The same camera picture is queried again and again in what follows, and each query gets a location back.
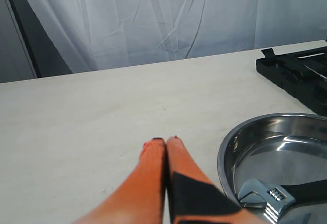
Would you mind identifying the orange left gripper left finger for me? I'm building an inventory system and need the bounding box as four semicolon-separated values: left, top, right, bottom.
75;138;166;223

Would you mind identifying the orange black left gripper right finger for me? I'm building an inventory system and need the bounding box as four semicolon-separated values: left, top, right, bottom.
167;136;263;223

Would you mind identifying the silver adjustable wrench black handle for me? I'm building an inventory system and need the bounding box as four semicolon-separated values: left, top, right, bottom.
238;179;326;223

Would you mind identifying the black plastic tool case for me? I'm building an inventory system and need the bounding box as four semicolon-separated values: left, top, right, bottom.
256;46;326;116

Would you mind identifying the round stainless steel tray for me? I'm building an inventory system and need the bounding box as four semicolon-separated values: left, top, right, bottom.
217;113;326;223

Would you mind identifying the white backdrop curtain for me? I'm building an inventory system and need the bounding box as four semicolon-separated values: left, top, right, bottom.
27;0;326;73

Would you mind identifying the dark vertical frame post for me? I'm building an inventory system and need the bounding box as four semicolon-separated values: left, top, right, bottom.
9;0;72;78

